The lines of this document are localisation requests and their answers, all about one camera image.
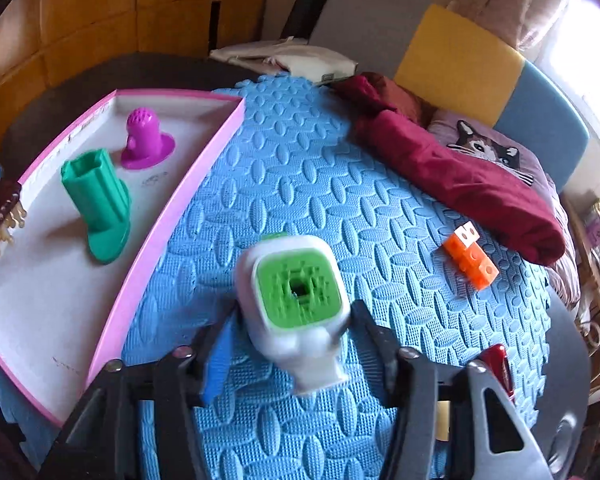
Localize brown mushroom wooden massager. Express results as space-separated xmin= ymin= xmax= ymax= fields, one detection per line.
xmin=0 ymin=179 xmax=27 ymax=255

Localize white green square bottle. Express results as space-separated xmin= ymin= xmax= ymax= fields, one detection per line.
xmin=235 ymin=235 xmax=351 ymax=396

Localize green plastic cup holder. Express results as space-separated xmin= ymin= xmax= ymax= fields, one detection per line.
xmin=60 ymin=148 xmax=131 ymax=264

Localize red metallic case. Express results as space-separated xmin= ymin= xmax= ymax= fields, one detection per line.
xmin=477 ymin=344 xmax=515 ymax=402

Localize orange linked cube blocks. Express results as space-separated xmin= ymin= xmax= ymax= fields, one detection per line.
xmin=442 ymin=221 xmax=500 ymax=290

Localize purple perforated plastic toy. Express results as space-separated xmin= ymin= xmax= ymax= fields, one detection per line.
xmin=120 ymin=107 xmax=176 ymax=170

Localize cream yellow egg shaped object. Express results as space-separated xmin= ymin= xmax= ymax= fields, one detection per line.
xmin=436 ymin=401 xmax=451 ymax=442

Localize black low table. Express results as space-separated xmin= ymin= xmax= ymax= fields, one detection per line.
xmin=0 ymin=53 xmax=260 ymax=180

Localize blue foam puzzle mat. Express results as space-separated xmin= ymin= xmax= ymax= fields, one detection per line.
xmin=0 ymin=72 xmax=553 ymax=480

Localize pink white shallow tray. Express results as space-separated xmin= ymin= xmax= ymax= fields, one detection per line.
xmin=0 ymin=89 xmax=246 ymax=425

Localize wooden panel wardrobe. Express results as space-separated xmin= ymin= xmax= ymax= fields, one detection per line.
xmin=0 ymin=0 xmax=266 ymax=144

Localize dark red folded blanket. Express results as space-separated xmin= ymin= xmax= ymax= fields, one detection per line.
xmin=332 ymin=75 xmax=566 ymax=266

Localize purple cat face pillow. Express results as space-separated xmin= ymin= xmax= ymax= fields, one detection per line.
xmin=428 ymin=108 xmax=556 ymax=202

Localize purple box on shelf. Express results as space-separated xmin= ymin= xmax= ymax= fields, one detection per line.
xmin=583 ymin=198 xmax=600 ymax=256

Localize grey yellow blue headboard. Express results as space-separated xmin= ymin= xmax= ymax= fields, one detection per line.
xmin=310 ymin=0 xmax=590 ymax=188

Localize beige canvas bag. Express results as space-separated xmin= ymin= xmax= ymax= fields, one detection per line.
xmin=209 ymin=37 xmax=358 ymax=84

